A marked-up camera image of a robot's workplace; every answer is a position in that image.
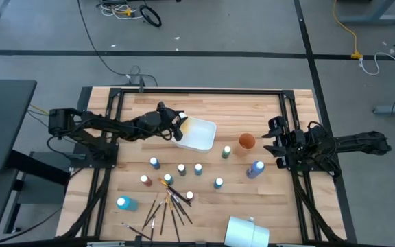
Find black control box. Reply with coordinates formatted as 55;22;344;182
77;86;94;120

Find white cylindrical lamp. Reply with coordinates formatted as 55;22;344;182
223;215;271;247

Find long paintbrush silver ferrule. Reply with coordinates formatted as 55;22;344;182
121;222;152;241

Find black desk base frame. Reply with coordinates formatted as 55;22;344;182
3;149;72;236

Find large turquoise paint bottle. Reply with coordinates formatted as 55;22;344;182
116;196;139;212

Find gray desk leg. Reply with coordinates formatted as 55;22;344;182
337;0;395;26

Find yellow and green wires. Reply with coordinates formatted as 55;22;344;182
27;104;51;128

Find dark paintbrush orange tip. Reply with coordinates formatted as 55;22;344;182
167;196;181;243

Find white floor cable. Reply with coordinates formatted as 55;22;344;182
358;51;395;86

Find thin dark paintbrush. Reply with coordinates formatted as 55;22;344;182
159;196;169;236
168;193;186;226
171;193;194;226
141;193;158;231
145;199;167;226

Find yellow extension cable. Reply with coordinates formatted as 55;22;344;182
332;0;363;60

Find long black floor cable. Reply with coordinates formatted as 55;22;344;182
77;0;159;87

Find black cable coil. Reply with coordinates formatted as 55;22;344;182
139;5;163;28

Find peach plastic cup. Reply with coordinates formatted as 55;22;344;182
234;132;257;158

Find white and yellow cable bundle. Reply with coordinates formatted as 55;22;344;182
96;0;140;21

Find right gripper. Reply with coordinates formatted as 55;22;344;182
261;115;307;169

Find silver aluminium bracket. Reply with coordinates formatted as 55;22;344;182
86;241;126;247

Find black desk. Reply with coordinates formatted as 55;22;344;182
0;79;38;173

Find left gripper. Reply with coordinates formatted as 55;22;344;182
154;101;186;142

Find large purple paint bottle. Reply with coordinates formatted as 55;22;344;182
246;160;266;180

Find black aluminium table frame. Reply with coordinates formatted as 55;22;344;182
56;86;346;247

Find white plastic bin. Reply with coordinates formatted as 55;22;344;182
170;116;218;154

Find large yellow paint bottle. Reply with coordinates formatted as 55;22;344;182
178;111;195;135

